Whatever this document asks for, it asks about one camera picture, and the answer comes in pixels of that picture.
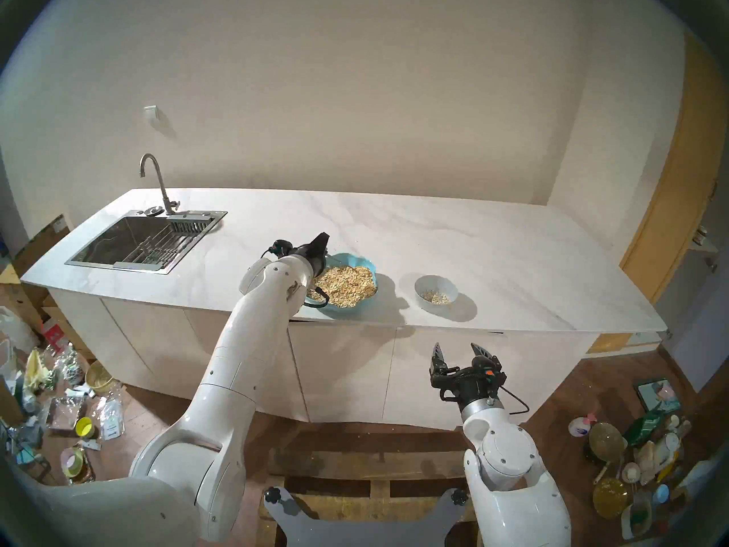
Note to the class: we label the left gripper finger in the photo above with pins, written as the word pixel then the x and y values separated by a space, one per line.
pixel 316 247
pixel 326 247

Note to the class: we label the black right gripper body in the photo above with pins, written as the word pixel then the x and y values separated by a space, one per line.
pixel 472 380

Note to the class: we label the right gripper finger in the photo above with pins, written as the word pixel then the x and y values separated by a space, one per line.
pixel 437 360
pixel 479 352

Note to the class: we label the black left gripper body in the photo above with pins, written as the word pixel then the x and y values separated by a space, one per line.
pixel 304 255

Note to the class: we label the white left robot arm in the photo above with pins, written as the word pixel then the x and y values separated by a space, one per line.
pixel 239 352

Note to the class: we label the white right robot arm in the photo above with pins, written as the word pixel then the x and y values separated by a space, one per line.
pixel 507 454

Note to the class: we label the large oat cereal pile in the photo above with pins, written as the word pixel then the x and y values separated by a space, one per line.
pixel 347 286

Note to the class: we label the small pale grey bowl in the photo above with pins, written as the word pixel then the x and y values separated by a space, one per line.
pixel 435 309

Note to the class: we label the small oat cereal portion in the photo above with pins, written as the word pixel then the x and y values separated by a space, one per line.
pixel 437 297

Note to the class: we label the blue flower-shaped bowl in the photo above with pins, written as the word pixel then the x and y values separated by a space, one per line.
pixel 364 303

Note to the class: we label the white counter cabinet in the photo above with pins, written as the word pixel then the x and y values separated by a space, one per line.
pixel 353 369

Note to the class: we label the black base knob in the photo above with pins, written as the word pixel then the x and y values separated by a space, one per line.
pixel 274 495
pixel 459 497

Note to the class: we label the white bottle pink cap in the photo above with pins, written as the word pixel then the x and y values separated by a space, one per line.
pixel 581 426

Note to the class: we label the slotted metal sink holder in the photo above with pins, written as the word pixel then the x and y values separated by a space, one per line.
pixel 188 227

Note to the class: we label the wooden pallet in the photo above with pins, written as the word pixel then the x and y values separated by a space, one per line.
pixel 370 466

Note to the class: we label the metal sink drain rack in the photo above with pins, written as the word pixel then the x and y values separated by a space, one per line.
pixel 159 250

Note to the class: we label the olive round colander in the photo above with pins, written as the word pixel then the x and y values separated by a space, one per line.
pixel 606 442

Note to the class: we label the round metal sink cap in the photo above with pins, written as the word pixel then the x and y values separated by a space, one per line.
pixel 154 211

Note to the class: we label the curved metal faucet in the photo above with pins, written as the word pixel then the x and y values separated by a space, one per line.
pixel 161 184

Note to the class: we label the green foil bag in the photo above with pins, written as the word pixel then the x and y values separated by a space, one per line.
pixel 643 426

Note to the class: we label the golden round plate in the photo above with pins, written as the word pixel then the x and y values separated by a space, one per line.
pixel 609 497

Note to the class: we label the dark framed picture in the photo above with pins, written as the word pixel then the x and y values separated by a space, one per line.
pixel 655 393

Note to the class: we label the tiny white dish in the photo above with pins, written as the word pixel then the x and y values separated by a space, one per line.
pixel 630 472

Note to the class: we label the stainless steel sink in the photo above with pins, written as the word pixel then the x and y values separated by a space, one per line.
pixel 108 247

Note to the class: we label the white jug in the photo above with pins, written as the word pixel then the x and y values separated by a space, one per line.
pixel 663 449

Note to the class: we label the white tub green content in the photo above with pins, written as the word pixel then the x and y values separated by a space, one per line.
pixel 637 520

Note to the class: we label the blue cup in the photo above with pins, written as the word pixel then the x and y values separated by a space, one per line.
pixel 660 493

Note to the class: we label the lilac door leaf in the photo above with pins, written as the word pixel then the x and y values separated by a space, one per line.
pixel 700 335

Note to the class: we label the clear labelled plastic bag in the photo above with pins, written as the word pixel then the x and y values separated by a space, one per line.
pixel 111 415

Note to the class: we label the red carton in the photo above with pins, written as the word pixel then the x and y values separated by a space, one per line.
pixel 55 335

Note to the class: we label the brown cardboard box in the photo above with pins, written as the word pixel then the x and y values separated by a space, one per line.
pixel 34 249

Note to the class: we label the yellow cup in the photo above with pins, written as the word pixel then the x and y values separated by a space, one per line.
pixel 85 428

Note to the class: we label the yellow snack bag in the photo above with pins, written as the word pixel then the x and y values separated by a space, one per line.
pixel 35 372

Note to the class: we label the white plastic bag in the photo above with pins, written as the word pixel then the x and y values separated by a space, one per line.
pixel 17 329

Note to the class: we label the pale green cup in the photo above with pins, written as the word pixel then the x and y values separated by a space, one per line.
pixel 72 462

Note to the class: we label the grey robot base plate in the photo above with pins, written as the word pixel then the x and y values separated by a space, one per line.
pixel 364 531

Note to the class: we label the white wall switch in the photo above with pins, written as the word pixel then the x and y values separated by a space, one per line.
pixel 151 113

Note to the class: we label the yellow wooden door frame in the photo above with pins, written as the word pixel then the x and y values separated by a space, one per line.
pixel 672 209

